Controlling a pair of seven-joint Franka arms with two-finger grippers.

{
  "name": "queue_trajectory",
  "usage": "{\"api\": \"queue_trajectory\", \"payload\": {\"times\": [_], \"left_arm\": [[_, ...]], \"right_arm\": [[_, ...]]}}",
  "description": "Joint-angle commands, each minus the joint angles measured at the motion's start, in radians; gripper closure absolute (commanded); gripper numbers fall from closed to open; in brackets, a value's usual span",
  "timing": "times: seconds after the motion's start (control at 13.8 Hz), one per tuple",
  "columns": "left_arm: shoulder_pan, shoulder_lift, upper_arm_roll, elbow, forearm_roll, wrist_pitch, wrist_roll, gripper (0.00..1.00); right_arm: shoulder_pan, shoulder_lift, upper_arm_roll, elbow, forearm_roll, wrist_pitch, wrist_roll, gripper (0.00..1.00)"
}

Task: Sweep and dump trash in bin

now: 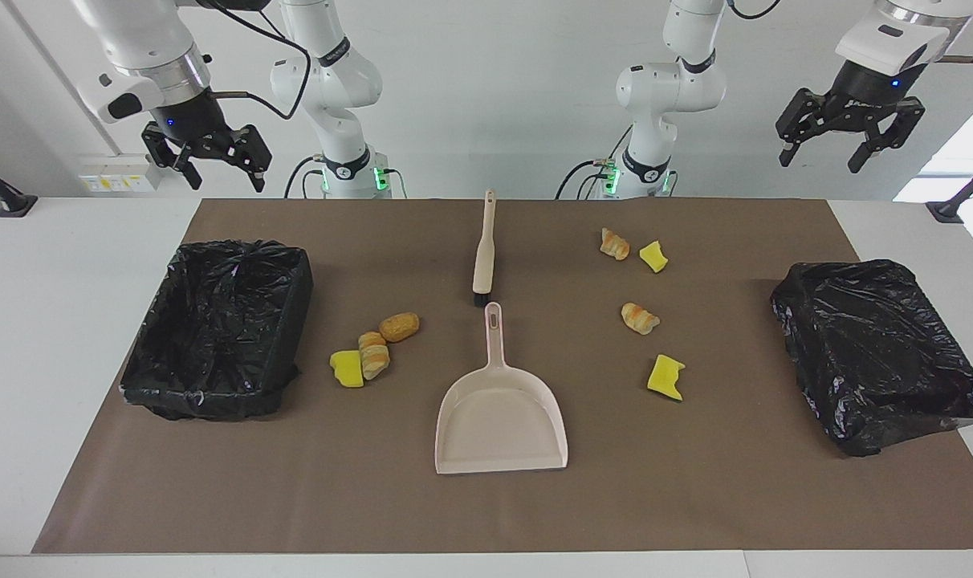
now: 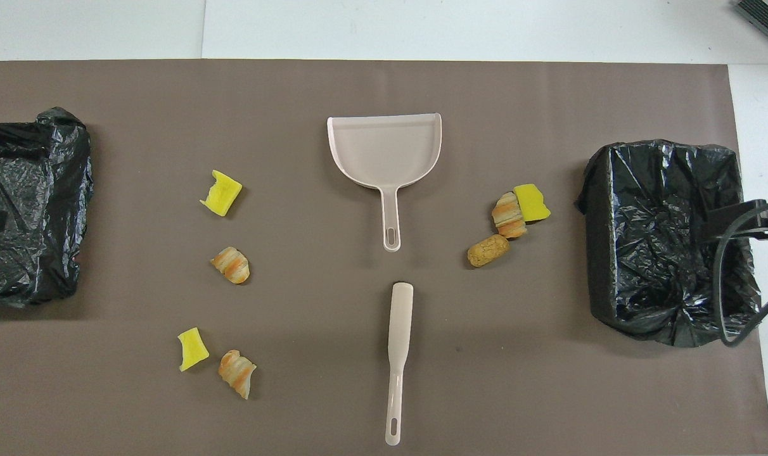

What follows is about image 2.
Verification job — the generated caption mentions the notched yellow sponge piece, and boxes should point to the notched yellow sponge piece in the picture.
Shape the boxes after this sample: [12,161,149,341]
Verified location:
[199,169,243,217]

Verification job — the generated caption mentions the striped croissant piece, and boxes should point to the striped croissant piece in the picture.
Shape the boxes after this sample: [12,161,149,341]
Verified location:
[218,349,258,400]
[491,191,528,239]
[210,246,251,284]

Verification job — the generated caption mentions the brown paper table mat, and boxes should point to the brown paper table mat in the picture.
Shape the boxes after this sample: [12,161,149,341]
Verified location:
[0,60,768,456]

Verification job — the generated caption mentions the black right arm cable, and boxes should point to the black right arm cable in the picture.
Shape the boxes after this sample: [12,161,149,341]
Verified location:
[714,199,768,347]

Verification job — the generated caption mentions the beige plastic dustpan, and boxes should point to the beige plastic dustpan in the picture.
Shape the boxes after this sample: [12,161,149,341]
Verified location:
[326,113,442,253]

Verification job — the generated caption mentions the bin lined with black bag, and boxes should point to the bin lined with black bag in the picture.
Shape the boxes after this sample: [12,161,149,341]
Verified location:
[0,106,94,308]
[575,139,763,348]

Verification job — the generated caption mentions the beige hand brush black bristles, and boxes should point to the beige hand brush black bristles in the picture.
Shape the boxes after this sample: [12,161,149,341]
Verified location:
[385,282,414,446]

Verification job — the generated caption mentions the small yellow sponge piece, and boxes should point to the small yellow sponge piece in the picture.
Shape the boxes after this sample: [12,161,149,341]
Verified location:
[177,327,210,373]

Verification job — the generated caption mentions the grey ribbed device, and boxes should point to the grey ribbed device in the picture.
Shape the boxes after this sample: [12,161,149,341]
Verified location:
[736,0,768,53]

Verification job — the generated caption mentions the brown bread roll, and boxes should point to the brown bread roll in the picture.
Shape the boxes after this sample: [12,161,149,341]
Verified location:
[467,234,511,268]

